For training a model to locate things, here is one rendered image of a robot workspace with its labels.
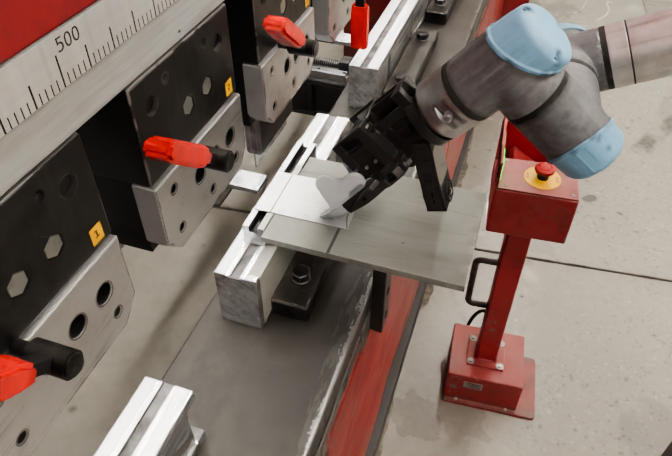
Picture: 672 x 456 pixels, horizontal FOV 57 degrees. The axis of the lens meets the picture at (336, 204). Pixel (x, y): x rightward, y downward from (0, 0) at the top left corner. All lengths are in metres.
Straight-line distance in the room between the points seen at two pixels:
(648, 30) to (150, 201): 0.56
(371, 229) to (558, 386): 1.23
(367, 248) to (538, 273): 1.47
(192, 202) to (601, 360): 1.65
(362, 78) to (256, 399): 0.67
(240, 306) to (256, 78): 0.33
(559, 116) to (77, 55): 0.46
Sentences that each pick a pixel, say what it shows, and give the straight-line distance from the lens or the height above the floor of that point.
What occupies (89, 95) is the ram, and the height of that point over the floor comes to 1.35.
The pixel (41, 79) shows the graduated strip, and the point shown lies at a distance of 0.38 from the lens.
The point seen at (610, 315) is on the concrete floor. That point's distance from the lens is 2.17.
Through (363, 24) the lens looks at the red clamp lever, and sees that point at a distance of 0.85.
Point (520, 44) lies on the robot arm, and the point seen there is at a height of 1.28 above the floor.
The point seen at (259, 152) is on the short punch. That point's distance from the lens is 0.76.
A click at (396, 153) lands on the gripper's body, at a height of 1.12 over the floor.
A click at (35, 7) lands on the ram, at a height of 1.42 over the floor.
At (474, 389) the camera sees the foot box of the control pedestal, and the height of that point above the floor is 0.07.
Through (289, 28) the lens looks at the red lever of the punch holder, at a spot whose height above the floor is 1.30.
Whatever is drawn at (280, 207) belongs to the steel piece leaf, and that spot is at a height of 1.00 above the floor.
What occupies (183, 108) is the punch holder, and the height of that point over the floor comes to 1.29.
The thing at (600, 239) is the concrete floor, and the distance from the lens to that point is 2.41.
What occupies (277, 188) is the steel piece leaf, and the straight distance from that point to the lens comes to 0.87.
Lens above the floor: 1.56
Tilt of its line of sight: 41 degrees down
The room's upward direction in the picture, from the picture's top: straight up
